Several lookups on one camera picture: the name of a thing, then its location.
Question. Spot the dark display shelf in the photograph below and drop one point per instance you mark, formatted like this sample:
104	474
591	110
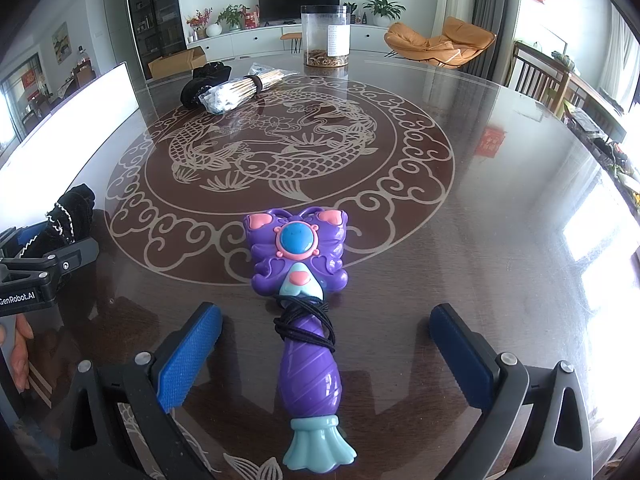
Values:
157	29

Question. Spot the white cardboard box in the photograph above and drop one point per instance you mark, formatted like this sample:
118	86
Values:
45	164

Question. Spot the person's left hand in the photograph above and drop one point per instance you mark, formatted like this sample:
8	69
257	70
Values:
19	355

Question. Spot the red flower vase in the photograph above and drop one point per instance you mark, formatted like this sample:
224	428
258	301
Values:
199	22

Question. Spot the purple toy wand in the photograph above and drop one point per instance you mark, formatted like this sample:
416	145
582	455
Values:
298	262

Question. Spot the green plant left of tv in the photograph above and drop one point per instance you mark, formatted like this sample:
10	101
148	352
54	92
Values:
233	17

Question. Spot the white tv cabinet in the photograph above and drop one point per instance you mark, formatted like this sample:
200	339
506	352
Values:
278	39

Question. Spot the clear cylindrical jar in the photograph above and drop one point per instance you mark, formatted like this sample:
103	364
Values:
326	35

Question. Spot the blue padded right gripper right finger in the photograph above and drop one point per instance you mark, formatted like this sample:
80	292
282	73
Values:
555	443

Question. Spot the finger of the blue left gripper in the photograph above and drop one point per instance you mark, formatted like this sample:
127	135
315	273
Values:
29	233

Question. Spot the small wooden stool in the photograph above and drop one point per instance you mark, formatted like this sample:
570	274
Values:
295	39

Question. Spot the grey curtain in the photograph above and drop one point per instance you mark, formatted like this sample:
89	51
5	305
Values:
498	17

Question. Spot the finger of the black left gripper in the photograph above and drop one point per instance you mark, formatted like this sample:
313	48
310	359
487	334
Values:
75	256

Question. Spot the black fabric pouch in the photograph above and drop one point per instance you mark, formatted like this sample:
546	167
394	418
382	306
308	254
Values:
203	78

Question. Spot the orange lounge chair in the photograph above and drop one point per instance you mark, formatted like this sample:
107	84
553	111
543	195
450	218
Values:
459	43

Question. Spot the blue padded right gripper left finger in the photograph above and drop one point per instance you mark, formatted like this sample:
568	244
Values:
95	444

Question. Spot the brown cardboard box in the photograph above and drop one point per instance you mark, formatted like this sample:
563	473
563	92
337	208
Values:
178	63

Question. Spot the bundle of wooden sticks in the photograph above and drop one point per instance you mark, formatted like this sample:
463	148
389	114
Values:
233	93

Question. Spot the green potted plant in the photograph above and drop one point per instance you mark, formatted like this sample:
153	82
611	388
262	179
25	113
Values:
385	12

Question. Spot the dark wooden chair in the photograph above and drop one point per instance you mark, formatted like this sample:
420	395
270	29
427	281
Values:
538	76

